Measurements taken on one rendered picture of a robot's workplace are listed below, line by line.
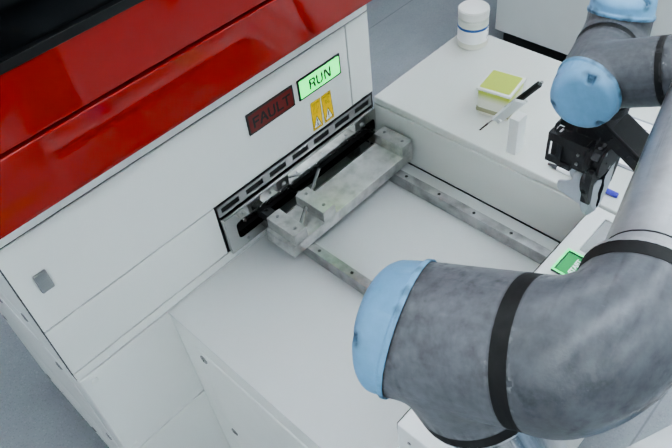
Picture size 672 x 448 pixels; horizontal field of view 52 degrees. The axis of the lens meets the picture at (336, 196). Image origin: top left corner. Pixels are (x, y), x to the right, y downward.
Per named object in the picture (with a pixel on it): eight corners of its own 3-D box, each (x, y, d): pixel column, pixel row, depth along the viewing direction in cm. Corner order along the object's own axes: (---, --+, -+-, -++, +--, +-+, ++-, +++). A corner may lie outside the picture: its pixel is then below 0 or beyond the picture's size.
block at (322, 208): (296, 205, 142) (294, 194, 140) (308, 195, 144) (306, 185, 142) (324, 222, 138) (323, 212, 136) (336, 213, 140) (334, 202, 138)
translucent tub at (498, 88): (474, 113, 144) (476, 86, 140) (490, 94, 148) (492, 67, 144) (508, 124, 141) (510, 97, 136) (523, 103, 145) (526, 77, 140)
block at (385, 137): (374, 143, 154) (374, 132, 152) (384, 135, 155) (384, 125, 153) (402, 157, 149) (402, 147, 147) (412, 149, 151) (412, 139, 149)
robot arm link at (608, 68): (645, 67, 68) (669, 12, 75) (536, 75, 75) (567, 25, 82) (657, 132, 72) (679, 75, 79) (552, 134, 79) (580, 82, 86)
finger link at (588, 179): (589, 187, 102) (599, 143, 96) (600, 192, 101) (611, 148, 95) (572, 205, 100) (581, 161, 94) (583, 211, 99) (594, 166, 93)
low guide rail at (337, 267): (277, 236, 145) (275, 226, 143) (284, 230, 146) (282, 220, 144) (476, 372, 118) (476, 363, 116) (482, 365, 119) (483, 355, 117)
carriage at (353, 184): (268, 239, 140) (265, 229, 138) (385, 145, 157) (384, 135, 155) (295, 258, 136) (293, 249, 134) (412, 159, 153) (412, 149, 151)
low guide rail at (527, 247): (363, 166, 158) (362, 156, 155) (369, 161, 158) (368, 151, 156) (560, 275, 131) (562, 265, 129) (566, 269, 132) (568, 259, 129)
